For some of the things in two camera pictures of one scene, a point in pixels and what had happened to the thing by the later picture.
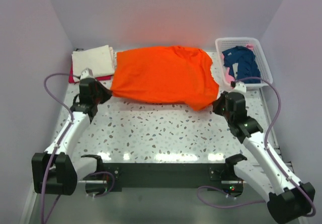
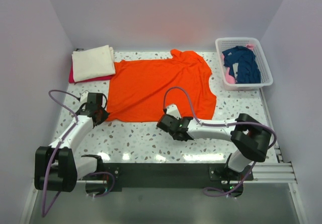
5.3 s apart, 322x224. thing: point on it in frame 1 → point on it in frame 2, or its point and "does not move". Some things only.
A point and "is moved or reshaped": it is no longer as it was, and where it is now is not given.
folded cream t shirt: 99,60 does not move
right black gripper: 217,103 → 179,120
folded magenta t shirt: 72,80 does not move
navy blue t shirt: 247,67 does not move
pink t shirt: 230,78 does not move
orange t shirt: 169,74 is moved or reshaped
